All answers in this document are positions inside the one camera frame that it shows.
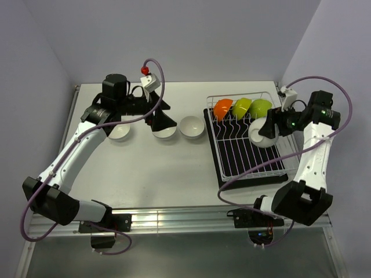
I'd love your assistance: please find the black drip tray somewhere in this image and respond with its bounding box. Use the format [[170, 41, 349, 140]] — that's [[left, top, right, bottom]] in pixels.
[[203, 108, 289, 190]]

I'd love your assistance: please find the purple cable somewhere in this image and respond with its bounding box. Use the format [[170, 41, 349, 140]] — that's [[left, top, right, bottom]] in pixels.
[[217, 75, 353, 248], [20, 58, 166, 255]]

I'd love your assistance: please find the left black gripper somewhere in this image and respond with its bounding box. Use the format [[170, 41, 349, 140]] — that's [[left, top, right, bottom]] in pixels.
[[117, 88, 177, 131]]

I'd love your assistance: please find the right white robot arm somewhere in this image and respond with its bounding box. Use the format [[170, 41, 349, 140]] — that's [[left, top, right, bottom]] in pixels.
[[248, 89, 340, 226]]

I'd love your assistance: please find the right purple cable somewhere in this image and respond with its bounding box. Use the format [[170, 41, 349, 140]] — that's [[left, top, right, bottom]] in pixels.
[[217, 75, 353, 248]]

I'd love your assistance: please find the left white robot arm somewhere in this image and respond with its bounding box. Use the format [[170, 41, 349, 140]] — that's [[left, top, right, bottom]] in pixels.
[[22, 73, 177, 231]]

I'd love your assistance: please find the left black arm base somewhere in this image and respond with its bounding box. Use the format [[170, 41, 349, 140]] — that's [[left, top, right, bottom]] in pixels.
[[78, 213, 132, 254]]

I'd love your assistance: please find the white wire dish rack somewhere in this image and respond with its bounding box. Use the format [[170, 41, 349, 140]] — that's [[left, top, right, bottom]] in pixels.
[[203, 92, 299, 189]]

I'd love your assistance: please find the aluminium frame rail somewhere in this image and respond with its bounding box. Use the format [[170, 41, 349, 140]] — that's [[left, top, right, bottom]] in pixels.
[[28, 206, 332, 237]]

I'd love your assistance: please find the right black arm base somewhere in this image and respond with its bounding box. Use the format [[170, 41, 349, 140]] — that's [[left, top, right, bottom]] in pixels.
[[227, 208, 285, 245]]

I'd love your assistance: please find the orange bowl white inside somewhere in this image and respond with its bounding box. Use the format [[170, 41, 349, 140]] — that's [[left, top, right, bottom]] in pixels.
[[213, 98, 233, 122]]

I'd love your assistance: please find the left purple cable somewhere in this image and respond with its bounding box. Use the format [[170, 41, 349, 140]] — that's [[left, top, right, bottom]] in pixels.
[[20, 58, 166, 255]]

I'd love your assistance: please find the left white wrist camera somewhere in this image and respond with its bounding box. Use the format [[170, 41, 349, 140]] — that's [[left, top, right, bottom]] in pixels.
[[140, 66, 161, 93]]

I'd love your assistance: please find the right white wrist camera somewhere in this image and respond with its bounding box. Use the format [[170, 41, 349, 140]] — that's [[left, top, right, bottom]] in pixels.
[[278, 86, 297, 111]]

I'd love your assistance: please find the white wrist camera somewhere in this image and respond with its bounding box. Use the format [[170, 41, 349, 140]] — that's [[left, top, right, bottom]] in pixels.
[[278, 86, 297, 111], [140, 66, 161, 93]]

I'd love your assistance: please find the green bowl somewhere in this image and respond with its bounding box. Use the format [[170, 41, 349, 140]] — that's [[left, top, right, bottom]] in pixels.
[[249, 99, 272, 119], [232, 97, 252, 120]]

